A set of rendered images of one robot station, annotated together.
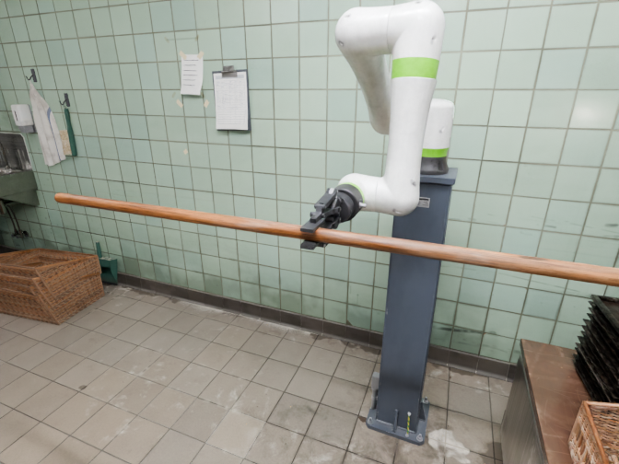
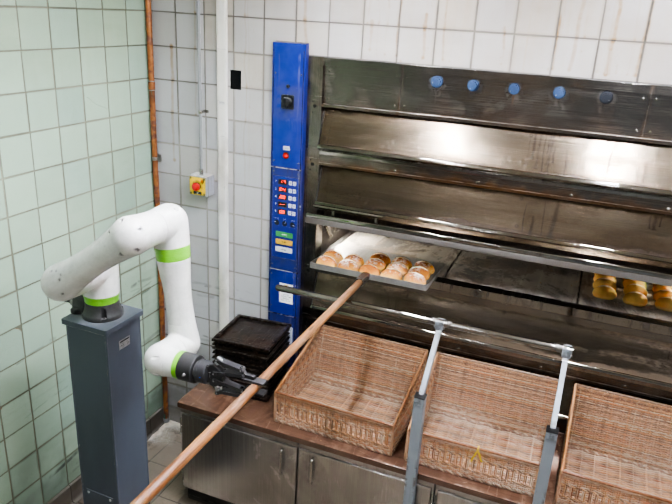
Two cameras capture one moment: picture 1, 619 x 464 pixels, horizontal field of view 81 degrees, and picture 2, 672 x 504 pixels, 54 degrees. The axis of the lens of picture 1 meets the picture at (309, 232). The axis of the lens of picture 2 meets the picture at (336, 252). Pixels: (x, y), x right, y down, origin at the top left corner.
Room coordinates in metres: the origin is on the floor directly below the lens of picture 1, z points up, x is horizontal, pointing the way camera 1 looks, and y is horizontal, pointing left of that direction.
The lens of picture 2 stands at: (0.52, 1.77, 2.31)
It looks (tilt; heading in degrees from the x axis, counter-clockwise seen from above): 20 degrees down; 269
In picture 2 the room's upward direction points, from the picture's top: 3 degrees clockwise
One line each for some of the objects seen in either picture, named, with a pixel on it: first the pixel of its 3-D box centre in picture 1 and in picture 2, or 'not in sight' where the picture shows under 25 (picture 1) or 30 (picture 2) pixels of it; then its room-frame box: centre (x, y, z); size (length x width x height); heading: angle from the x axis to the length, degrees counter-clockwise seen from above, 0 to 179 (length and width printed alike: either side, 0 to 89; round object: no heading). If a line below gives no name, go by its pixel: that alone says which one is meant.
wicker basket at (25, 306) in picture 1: (44, 290); not in sight; (2.29, 1.90, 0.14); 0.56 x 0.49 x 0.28; 74
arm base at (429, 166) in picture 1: (429, 160); (90, 303); (1.39, -0.46, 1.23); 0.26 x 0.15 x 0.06; 157
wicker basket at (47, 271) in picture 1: (40, 266); not in sight; (2.29, 1.89, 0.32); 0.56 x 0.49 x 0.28; 76
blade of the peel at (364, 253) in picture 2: not in sight; (379, 263); (0.27, -1.11, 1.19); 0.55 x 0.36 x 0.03; 158
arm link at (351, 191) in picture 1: (344, 203); (192, 367); (0.94, -0.09, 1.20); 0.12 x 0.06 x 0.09; 68
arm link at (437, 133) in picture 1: (428, 127); (97, 276); (1.34, -0.42, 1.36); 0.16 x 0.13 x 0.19; 62
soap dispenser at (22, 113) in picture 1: (23, 119); not in sight; (2.82, 2.12, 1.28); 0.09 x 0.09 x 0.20; 68
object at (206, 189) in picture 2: not in sight; (201, 184); (1.15, -1.36, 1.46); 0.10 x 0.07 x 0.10; 158
